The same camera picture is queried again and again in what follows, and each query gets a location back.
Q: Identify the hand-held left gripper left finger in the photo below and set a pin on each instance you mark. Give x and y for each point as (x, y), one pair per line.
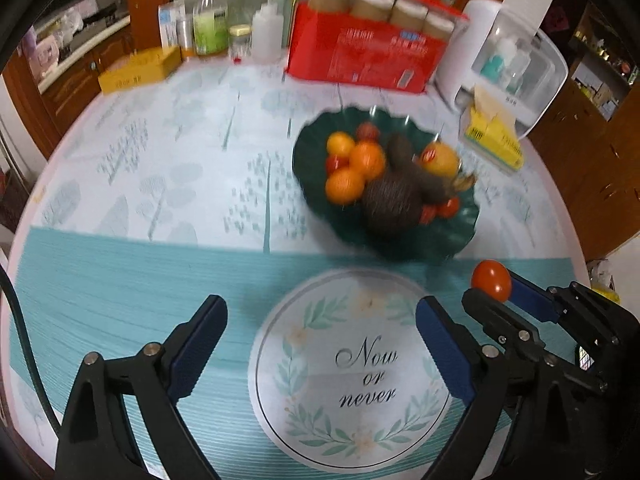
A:
(197, 350)

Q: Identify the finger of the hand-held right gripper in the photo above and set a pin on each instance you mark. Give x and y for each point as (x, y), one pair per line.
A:
(532, 297)
(492, 317)

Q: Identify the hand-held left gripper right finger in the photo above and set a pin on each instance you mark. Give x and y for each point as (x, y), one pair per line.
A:
(442, 355)

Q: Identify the red tomato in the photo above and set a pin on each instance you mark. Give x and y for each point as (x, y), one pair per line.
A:
(427, 215)
(448, 206)
(492, 277)

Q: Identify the white floral round plate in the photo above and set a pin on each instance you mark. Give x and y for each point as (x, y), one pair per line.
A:
(350, 310)

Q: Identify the large orange with sticker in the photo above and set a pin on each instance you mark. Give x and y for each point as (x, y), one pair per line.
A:
(445, 160)

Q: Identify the dark brown overripe banana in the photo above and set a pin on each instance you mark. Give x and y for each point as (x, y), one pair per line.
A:
(412, 170)

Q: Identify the dark green scalloped plate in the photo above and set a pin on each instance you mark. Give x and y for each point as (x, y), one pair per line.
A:
(312, 170)

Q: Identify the small yellow orange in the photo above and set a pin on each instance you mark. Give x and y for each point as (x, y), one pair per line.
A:
(341, 144)

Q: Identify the wooden sideboard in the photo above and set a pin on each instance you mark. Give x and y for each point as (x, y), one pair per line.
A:
(575, 170)

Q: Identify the dark brown avocado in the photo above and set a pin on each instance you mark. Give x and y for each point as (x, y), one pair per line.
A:
(390, 207)

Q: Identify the yellow tissue pack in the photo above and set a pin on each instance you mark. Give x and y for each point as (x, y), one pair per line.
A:
(495, 135)

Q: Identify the teal small bottle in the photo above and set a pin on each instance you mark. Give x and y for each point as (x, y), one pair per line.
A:
(494, 65)

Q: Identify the white plastic storage box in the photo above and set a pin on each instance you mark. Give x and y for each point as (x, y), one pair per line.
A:
(480, 50)

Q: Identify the yellow cardboard box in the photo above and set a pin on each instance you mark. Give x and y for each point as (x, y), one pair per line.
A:
(140, 67)

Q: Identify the wooden cabinet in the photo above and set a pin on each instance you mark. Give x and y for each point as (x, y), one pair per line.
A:
(75, 85)

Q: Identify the red gift box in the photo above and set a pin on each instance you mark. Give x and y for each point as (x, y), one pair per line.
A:
(350, 55)

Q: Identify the small glass jar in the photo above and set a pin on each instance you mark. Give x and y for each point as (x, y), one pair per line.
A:
(240, 42)

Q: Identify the small clear plastic bottle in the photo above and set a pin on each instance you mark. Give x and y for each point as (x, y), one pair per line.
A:
(186, 37)

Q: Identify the white squeeze bottle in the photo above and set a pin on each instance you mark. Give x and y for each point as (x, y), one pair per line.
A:
(267, 32)

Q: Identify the green label plastic bottle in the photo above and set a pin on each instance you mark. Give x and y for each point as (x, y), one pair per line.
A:
(211, 25)

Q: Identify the white blue carton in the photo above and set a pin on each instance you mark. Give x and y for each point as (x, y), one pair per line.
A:
(170, 25)

